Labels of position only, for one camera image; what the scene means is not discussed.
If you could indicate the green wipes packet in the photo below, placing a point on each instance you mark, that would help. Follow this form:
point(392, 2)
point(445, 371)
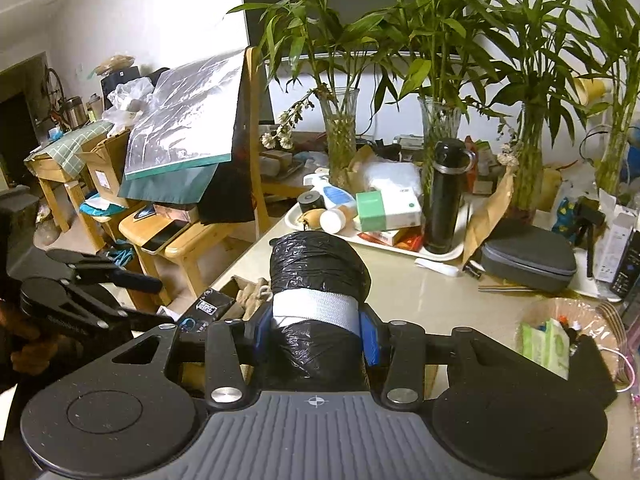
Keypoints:
point(557, 350)
point(532, 345)

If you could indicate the translucent crumpled plastic bag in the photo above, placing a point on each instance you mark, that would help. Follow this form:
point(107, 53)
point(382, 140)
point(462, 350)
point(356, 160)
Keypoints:
point(127, 95)

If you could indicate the wooden side table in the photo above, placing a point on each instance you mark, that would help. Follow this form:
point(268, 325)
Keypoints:
point(45, 170)

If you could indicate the person's left hand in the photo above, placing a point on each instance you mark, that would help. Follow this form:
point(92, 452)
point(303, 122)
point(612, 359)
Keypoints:
point(30, 357)

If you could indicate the white plastic bag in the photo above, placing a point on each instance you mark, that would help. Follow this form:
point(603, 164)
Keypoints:
point(390, 177)

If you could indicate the clear plastic plate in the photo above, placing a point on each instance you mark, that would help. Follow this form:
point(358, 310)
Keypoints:
point(540, 310)

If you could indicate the black smartphone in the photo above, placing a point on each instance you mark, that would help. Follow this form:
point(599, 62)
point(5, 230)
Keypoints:
point(165, 237)

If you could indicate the black packet blue print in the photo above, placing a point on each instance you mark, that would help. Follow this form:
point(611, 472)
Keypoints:
point(212, 305)

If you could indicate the black foam piece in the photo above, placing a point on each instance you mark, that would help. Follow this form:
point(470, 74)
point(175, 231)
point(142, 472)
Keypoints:
point(595, 375)

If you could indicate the dried flower stem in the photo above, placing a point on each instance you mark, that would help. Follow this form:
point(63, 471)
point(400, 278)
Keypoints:
point(285, 127)

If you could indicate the black garbage bag roll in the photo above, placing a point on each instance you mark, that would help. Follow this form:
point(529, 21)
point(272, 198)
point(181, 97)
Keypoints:
point(315, 270)

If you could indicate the dark rectangular tea tray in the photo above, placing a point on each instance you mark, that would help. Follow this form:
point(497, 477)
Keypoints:
point(280, 170)

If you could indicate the white tube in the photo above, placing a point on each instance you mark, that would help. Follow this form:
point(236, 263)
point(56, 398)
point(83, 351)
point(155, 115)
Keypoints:
point(435, 266)

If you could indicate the green white tissue box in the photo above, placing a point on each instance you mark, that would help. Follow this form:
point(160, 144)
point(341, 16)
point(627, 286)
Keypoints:
point(395, 210)

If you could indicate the white blue spray bottle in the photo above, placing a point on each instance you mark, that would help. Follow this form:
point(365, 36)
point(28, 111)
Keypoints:
point(335, 194)

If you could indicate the small black tripod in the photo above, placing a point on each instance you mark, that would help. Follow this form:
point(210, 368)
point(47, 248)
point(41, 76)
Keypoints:
point(590, 217)

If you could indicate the blue patterned bag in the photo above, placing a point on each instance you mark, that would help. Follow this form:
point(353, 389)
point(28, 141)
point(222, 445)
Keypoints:
point(565, 215)

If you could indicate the small brown cardboard carton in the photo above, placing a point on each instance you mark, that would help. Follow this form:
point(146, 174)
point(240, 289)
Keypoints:
point(107, 170)

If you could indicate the white bottle orange label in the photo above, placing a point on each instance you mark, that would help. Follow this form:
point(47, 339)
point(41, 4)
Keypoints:
point(334, 220)

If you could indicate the black carton box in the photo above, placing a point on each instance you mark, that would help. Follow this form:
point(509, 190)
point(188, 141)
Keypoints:
point(630, 270)

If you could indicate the white plastic tray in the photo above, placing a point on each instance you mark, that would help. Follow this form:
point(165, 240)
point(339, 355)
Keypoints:
point(390, 250)

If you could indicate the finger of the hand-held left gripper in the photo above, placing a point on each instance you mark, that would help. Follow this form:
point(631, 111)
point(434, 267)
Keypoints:
point(125, 280)
point(130, 319)

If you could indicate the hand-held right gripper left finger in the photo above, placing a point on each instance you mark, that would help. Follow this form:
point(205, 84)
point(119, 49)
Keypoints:
point(260, 330)

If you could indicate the large brown cardboard box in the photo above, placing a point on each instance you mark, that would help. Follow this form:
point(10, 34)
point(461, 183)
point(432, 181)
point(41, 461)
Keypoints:
point(192, 377)

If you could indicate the grey zip case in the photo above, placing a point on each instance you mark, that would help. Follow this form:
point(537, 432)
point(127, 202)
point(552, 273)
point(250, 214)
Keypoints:
point(530, 255)

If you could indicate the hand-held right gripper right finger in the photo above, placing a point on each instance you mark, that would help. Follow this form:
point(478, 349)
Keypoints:
point(369, 335)

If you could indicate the brown paper bag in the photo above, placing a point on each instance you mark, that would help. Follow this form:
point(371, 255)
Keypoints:
point(487, 220)

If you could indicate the silver foil bag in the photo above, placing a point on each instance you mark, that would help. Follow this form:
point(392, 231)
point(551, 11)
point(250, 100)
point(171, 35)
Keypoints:
point(185, 115)

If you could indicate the green checkered cloth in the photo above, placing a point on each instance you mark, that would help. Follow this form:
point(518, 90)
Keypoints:
point(70, 145)

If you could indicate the steel kettle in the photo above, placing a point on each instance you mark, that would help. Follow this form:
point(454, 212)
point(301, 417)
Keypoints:
point(75, 112)

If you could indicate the white carton box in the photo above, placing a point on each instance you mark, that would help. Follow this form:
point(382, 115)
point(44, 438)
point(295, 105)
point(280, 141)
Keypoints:
point(612, 250)

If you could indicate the red box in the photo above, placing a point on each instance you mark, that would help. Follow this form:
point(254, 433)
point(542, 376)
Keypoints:
point(400, 237)

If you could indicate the wooden chair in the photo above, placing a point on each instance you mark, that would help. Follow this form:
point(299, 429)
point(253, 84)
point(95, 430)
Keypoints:
point(255, 110)

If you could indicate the black thermos bottle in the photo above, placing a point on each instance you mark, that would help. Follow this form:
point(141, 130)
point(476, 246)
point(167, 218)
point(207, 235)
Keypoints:
point(445, 200)

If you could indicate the yellow paper cup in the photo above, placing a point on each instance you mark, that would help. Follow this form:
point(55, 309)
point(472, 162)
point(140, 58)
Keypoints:
point(592, 90)

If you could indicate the bamboo plant in glass vase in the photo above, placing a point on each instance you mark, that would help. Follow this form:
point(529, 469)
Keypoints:
point(530, 160)
point(440, 120)
point(340, 150)
point(612, 160)

